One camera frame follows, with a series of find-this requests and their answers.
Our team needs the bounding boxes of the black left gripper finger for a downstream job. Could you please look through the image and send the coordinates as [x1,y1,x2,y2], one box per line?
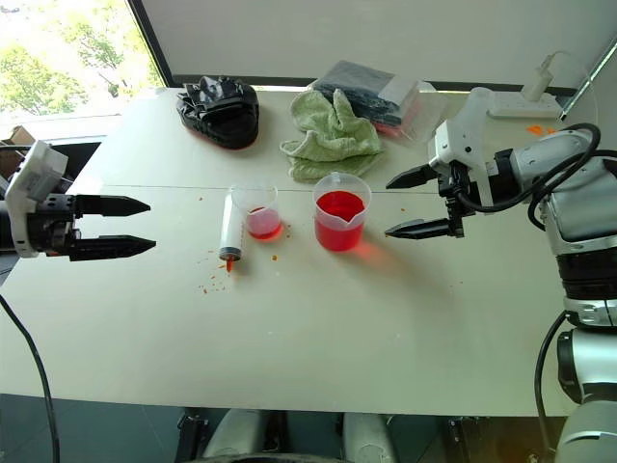
[74,194,152,218]
[70,233,158,263]

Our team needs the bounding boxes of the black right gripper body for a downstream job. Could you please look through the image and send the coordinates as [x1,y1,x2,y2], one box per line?
[436,161,477,238]

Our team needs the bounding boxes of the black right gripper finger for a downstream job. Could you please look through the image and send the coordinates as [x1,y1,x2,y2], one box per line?
[384,217,457,241]
[386,163,441,191]

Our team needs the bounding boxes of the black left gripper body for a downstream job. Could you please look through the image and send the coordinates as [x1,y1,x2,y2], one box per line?
[26,193,82,262]

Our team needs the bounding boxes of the white plastic bottle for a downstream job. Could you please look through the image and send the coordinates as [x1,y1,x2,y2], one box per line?
[218,189,246,274]

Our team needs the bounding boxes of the large beaker red liquid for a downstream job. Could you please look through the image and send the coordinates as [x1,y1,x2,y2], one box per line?
[311,173,373,254]

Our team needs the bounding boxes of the small clear measuring cup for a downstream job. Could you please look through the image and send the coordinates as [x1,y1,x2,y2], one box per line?
[229,183,283,243]

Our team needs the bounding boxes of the brown cardboard box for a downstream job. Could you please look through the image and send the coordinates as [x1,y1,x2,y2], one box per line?
[0,125,39,180]

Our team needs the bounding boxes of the green towel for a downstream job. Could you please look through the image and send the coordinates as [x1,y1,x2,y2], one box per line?
[280,88,386,185]

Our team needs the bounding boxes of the clear package of dark cloths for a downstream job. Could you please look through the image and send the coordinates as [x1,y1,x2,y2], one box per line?
[307,59,436,142]

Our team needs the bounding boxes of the white power strip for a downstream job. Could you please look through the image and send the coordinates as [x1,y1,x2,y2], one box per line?
[486,93,563,121]

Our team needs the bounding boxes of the white charger plug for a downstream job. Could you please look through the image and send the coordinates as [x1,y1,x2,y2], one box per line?
[529,49,592,103]

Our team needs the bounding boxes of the black plastic bag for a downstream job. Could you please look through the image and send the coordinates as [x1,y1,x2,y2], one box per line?
[174,74,262,152]

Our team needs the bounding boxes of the thin metal rod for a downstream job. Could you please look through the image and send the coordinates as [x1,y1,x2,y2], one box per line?
[557,41,617,123]

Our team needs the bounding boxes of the grey rounded shape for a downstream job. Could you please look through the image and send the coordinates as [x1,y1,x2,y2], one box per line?
[340,411,402,463]
[201,408,272,463]

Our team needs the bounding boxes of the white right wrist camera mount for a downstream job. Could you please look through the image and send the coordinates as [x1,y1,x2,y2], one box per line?
[427,87,503,208]

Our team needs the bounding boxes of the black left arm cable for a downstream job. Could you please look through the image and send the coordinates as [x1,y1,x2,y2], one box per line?
[0,292,62,463]

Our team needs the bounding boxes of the dark window frame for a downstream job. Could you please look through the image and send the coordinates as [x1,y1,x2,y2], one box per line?
[126,0,175,89]

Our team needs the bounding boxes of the black table bracket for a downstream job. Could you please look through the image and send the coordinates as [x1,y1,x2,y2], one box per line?
[176,408,209,438]
[446,416,479,440]

